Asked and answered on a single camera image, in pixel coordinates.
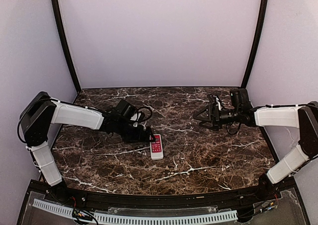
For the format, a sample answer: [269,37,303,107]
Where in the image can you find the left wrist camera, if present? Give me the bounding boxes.
[130,106,153,127]

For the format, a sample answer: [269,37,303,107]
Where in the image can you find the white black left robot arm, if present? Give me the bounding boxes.
[16,91,156,187]

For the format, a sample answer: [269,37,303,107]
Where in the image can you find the black left frame post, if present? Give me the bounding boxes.
[51,0,81,94]

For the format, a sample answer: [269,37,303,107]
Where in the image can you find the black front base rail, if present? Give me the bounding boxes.
[44,177,296,212]

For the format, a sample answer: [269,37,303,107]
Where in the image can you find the black right frame post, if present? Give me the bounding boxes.
[240,0,268,88]

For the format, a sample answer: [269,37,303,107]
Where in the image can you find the white slotted cable duct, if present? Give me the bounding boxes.
[32,199,238,225]

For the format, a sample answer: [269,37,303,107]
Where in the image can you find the black frame post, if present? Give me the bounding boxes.
[240,0,268,88]
[51,0,81,94]

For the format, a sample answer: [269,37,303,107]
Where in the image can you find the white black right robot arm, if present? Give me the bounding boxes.
[193,88,318,186]

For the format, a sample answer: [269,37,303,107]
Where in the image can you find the white red remote control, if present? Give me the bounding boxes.
[150,134,164,160]

